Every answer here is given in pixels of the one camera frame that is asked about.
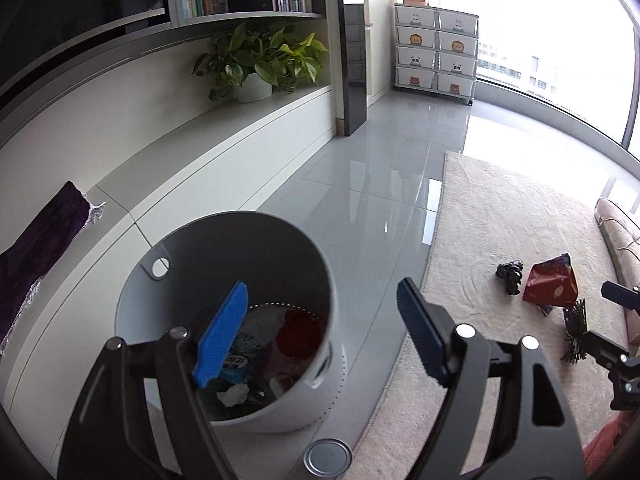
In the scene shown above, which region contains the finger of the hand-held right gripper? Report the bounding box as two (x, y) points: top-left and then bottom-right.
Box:
(601, 281), (640, 312)
(582, 330), (632, 372)

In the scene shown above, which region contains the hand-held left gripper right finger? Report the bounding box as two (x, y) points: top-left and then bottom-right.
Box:
(396, 277), (587, 480)

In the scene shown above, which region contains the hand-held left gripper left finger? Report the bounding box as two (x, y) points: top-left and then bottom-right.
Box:
(57, 281), (250, 480)

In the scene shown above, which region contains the blue snack packet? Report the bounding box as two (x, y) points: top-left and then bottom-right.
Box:
(220, 332), (271, 383)

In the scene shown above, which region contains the black fringed wrapper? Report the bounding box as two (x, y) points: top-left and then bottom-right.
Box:
(561, 299), (591, 365)

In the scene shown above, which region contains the pink paper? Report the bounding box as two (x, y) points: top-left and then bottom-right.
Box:
(262, 340), (301, 378)

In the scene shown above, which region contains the red paper ball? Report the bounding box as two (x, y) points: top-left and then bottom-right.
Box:
(275, 310), (328, 356)

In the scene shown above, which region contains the grey round trash bin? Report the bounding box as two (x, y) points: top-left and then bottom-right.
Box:
(115, 211), (333, 433)

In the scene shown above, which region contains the silver tin can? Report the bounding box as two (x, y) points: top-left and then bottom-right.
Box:
(303, 438), (354, 476)

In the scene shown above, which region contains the beige sofa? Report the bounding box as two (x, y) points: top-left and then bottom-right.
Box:
(595, 197), (640, 346)

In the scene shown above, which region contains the person's left leg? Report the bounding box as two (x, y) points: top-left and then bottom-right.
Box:
(582, 417), (632, 478)

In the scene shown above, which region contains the dark red snack bag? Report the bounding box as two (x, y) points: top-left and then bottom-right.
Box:
(522, 253), (579, 317)

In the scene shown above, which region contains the black crumpled wrapper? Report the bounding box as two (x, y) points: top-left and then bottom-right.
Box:
(495, 259), (525, 297)

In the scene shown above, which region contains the beige rug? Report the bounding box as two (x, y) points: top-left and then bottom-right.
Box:
(350, 151), (640, 480)

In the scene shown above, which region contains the purple cloth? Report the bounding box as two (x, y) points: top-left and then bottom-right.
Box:
(0, 181), (107, 348)

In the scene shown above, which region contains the glossy dark pillar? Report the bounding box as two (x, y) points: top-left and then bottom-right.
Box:
(327, 0), (368, 136)

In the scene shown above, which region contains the apartment building outside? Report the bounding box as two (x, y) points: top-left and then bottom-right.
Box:
(477, 42), (566, 96)

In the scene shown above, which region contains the white animal print drawer cabinet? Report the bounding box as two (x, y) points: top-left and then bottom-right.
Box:
(393, 2), (479, 106)

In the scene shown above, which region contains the potted green plant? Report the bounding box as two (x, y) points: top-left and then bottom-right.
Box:
(192, 21), (331, 103)

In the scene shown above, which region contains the black television screen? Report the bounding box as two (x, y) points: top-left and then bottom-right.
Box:
(0, 0), (167, 106)

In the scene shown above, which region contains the white wall shelf unit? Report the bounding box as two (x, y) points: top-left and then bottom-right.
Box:
(0, 0), (346, 411)

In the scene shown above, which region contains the dark window frame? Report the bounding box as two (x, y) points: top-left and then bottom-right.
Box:
(475, 22), (640, 157)

